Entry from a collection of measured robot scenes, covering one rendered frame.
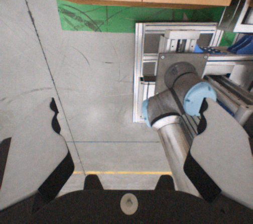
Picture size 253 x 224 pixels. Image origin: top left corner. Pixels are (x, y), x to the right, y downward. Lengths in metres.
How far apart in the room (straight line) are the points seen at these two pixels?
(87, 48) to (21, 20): 0.74
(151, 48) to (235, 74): 0.82
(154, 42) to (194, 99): 1.06
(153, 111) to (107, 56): 1.30
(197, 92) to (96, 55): 1.42
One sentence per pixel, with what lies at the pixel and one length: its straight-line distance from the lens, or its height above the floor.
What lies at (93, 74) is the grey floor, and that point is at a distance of 1.82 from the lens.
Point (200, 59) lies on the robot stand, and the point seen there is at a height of 1.04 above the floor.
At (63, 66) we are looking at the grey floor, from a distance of 1.91.
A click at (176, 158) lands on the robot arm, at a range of 0.44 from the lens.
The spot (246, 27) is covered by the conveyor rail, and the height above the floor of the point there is 0.59.
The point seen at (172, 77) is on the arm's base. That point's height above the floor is 1.10.
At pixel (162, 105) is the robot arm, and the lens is 0.49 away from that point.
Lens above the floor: 1.63
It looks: 58 degrees down
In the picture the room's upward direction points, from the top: 179 degrees counter-clockwise
